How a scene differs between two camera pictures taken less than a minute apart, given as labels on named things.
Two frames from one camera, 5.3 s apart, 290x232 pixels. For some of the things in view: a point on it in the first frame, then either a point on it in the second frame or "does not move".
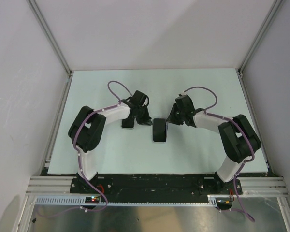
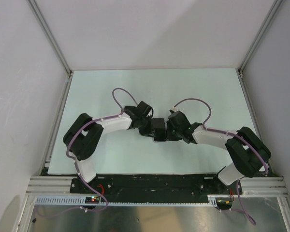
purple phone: [159, 130] does not move
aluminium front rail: [251, 185] does not move
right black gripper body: [177, 115] → [173, 133]
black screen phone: [159, 130] does not move
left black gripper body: [142, 116] → [145, 127]
